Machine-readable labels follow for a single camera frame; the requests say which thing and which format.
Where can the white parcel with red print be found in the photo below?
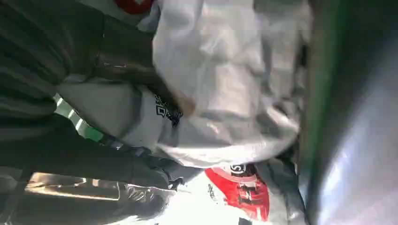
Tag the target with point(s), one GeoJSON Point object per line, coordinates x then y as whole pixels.
{"type": "Point", "coordinates": [245, 192]}

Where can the ribbed grey right arm sleeve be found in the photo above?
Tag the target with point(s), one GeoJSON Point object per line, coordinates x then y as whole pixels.
{"type": "Point", "coordinates": [28, 56]}

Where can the red and white parcel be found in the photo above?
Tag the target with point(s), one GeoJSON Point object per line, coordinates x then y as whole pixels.
{"type": "Point", "coordinates": [133, 4]}

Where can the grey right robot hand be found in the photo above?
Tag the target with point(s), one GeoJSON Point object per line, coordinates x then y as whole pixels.
{"type": "Point", "coordinates": [124, 56]}

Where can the clear plastic wrapped parcel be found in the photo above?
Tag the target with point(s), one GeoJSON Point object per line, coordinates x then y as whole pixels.
{"type": "Point", "coordinates": [93, 192]}

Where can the white parcel with black print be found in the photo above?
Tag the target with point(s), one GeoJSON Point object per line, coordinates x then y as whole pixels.
{"type": "Point", "coordinates": [108, 108]}

